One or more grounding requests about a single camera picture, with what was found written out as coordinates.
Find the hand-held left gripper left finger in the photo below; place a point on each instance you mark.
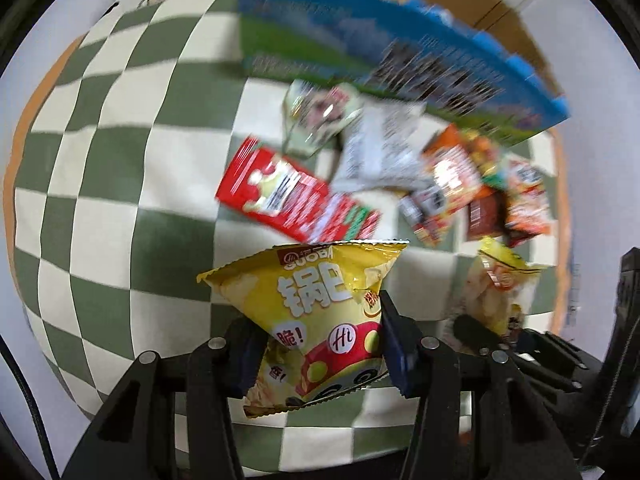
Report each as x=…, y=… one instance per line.
x=239, y=366

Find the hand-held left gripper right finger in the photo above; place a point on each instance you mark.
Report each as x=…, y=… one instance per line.
x=397, y=355

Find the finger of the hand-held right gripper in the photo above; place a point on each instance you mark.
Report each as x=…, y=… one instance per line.
x=475, y=335
x=552, y=357

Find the yellow chip bag with car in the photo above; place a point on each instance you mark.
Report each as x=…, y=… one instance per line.
x=310, y=300

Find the blue and green cardboard box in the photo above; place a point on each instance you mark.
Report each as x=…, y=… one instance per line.
x=320, y=30

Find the dark brown snack packet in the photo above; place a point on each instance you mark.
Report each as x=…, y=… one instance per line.
x=487, y=215

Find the small orange snack packet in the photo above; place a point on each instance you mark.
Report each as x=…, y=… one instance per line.
x=527, y=200

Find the orange noodle packet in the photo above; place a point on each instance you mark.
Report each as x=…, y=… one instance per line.
x=445, y=180

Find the red snack box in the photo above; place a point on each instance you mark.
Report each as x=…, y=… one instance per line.
x=295, y=195

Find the white snack packet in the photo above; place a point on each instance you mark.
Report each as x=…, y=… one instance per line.
x=375, y=150

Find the green and white checkered mat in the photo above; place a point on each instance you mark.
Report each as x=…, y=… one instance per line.
x=125, y=160

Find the clear green snack packet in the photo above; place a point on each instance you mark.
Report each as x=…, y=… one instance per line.
x=315, y=115

